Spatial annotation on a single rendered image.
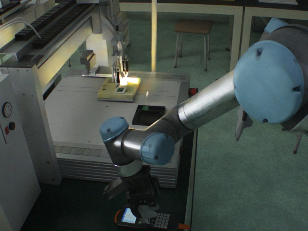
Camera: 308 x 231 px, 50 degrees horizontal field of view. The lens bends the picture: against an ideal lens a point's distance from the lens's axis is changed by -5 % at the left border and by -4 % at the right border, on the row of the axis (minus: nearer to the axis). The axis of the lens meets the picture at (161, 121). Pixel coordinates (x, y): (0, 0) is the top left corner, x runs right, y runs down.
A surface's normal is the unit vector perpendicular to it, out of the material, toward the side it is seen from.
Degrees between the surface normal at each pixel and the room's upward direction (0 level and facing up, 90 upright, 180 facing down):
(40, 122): 90
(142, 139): 33
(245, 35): 90
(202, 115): 104
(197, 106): 73
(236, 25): 90
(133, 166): 79
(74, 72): 0
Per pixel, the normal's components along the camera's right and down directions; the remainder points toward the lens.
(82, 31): 0.99, 0.07
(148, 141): -0.46, -0.49
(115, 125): -0.27, -0.83
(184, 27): -0.07, -0.69
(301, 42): 0.29, -0.65
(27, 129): -0.14, 0.55
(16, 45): -0.01, -0.83
